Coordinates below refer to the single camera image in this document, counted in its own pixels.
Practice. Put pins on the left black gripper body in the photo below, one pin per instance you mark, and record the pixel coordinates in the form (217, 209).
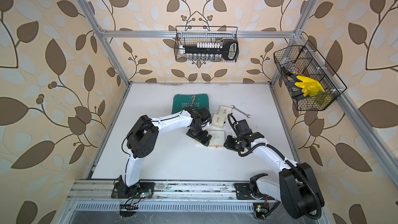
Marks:
(200, 135)

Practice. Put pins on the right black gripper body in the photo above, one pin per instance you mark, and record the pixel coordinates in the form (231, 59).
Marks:
(234, 143)

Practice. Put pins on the cream jewelry box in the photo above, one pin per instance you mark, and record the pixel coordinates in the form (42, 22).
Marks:
(217, 138)
(218, 121)
(224, 111)

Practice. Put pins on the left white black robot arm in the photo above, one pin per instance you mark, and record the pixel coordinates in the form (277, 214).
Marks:
(142, 137)

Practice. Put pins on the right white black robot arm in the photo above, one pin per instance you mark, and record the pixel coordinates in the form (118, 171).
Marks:
(296, 188)

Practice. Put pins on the silver open-end wrench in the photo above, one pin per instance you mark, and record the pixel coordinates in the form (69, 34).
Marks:
(240, 111)

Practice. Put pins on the silver wrench on case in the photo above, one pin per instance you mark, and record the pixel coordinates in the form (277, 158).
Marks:
(193, 101)

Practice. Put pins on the green plastic tool case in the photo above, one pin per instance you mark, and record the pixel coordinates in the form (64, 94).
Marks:
(181, 101)

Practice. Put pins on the black pliers in basket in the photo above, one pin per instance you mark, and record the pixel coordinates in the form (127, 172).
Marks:
(296, 92)

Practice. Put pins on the black socket holder tool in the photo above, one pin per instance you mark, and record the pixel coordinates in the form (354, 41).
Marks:
(227, 50)

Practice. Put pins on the yellow rubber glove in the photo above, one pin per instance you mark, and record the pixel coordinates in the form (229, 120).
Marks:
(310, 87)

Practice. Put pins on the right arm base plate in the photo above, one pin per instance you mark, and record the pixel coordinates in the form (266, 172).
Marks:
(247, 191)

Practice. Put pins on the back black wire basket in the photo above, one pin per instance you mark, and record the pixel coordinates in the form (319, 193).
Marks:
(191, 35)

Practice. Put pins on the black wire basket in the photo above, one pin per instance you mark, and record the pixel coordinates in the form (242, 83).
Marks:
(191, 35)
(301, 60)

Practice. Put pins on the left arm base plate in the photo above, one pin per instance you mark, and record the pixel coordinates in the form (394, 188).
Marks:
(139, 190)

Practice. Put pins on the right black wire basket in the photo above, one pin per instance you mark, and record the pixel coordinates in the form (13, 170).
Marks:
(301, 60)

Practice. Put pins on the aluminium front rail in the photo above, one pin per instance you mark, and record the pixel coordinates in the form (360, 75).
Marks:
(101, 190)

